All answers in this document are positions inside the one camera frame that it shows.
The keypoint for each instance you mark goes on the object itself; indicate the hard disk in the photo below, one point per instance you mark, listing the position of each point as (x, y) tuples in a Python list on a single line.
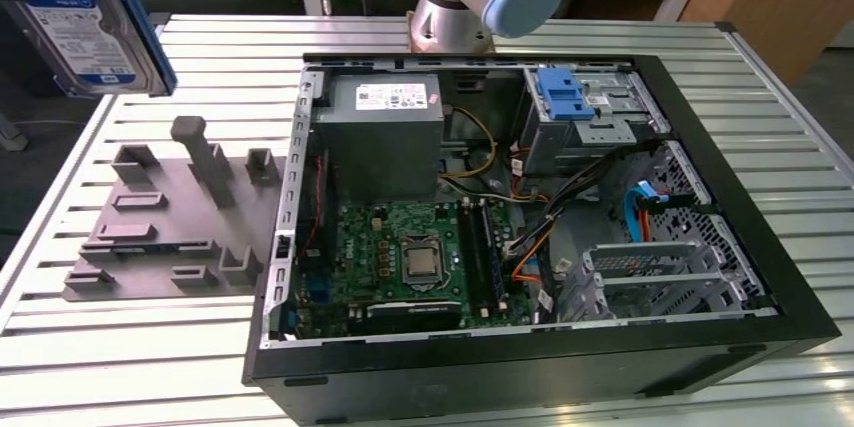
[(74, 32)]

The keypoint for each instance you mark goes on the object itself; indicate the metal disk bay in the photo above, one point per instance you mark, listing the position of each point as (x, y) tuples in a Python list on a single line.
[(661, 279)]

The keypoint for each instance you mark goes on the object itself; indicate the grey power supply unit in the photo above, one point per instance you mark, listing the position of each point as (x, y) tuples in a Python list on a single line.
[(381, 157)]

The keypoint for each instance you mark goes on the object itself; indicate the green motherboard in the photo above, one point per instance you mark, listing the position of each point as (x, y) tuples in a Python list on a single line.
[(374, 227)]

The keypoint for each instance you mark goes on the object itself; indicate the silver CPU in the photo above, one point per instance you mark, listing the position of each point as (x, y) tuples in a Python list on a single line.
[(422, 261)]

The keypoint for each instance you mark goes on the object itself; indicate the black RAM slot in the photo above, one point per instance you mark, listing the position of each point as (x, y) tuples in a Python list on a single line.
[(476, 257), (494, 267)]

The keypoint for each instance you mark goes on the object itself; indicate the CPU socket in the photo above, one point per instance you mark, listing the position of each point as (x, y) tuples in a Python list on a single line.
[(408, 287)]

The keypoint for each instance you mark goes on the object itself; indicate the black graphics card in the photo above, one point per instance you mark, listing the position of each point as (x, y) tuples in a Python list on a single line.
[(414, 314)]

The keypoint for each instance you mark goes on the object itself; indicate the blue plastic drive latch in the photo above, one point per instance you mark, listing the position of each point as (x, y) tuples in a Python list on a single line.
[(561, 97)]

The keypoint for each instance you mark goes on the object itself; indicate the metal optical drive cage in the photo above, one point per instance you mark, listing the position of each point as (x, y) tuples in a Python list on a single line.
[(601, 134)]

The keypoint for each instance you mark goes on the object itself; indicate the grey parts rack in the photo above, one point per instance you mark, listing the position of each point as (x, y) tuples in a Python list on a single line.
[(181, 227)]

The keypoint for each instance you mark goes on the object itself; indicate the black open PC case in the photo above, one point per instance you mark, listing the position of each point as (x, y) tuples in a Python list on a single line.
[(468, 377)]

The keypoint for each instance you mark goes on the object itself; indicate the grey chair leg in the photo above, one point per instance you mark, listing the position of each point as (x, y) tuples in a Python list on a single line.
[(10, 137)]

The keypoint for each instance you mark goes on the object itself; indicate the wooden cabinet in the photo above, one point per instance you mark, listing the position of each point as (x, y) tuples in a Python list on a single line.
[(788, 7)]

